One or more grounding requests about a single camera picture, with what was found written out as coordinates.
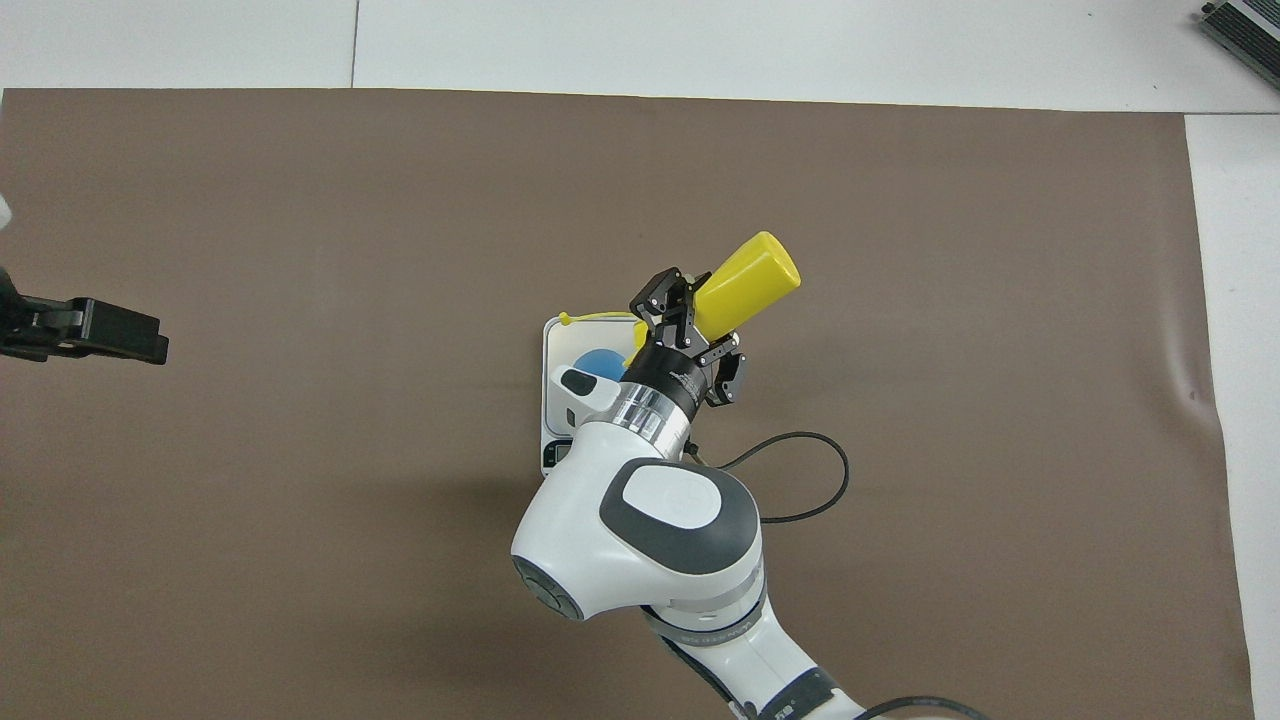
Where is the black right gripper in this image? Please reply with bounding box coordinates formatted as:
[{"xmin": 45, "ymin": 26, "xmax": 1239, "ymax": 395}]
[{"xmin": 622, "ymin": 266, "xmax": 750, "ymax": 421}]

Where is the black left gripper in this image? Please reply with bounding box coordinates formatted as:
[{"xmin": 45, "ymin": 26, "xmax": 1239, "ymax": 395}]
[{"xmin": 0, "ymin": 262, "xmax": 170, "ymax": 366}]

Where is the yellow squeeze bottle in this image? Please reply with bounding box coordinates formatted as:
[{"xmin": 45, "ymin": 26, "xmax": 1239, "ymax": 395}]
[{"xmin": 558, "ymin": 231, "xmax": 803, "ymax": 371}]

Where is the light blue plastic cup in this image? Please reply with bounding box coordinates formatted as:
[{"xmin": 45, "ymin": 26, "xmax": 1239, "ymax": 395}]
[{"xmin": 572, "ymin": 346, "xmax": 631, "ymax": 383}]

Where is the silver digital kitchen scale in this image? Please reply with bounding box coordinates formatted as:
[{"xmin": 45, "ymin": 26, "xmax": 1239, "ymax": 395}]
[{"xmin": 541, "ymin": 316, "xmax": 641, "ymax": 477}]

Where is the brown paper table mat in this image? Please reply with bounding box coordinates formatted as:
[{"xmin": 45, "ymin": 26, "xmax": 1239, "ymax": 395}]
[{"xmin": 0, "ymin": 88, "xmax": 1256, "ymax": 720}]

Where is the grey ribbed metal device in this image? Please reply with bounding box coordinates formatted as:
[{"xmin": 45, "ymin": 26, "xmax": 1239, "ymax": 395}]
[{"xmin": 1198, "ymin": 0, "xmax": 1280, "ymax": 93}]

